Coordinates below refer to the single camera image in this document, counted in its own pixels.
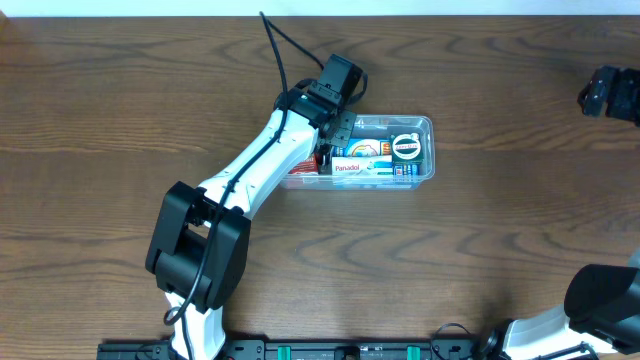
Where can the black bottle white cap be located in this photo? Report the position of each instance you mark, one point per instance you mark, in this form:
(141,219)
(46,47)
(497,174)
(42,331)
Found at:
(323,157)

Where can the white Panadol box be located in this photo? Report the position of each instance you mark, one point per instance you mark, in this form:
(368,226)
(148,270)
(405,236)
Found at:
(362,166)

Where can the clear plastic container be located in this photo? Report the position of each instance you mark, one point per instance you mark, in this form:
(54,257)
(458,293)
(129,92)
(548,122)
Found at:
(368,126)

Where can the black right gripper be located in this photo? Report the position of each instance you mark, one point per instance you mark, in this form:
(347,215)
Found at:
(601,90)

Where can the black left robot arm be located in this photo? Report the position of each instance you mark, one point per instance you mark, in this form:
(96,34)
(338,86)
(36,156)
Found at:
(199,246)

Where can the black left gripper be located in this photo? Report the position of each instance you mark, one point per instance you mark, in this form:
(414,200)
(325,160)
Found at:
(349,130)

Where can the blue Cool Fever box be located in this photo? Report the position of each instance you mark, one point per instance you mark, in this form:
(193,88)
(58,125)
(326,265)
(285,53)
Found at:
(405,176)

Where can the red Panadol box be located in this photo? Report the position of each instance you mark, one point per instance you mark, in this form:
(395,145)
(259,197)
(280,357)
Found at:
(309,166)

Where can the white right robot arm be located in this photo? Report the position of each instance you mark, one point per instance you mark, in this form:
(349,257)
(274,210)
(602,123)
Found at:
(600,313)

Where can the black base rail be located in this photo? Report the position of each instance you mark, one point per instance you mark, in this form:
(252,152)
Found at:
(446,349)

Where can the green round balm box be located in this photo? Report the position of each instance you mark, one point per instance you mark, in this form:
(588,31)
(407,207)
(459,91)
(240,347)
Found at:
(406,148)

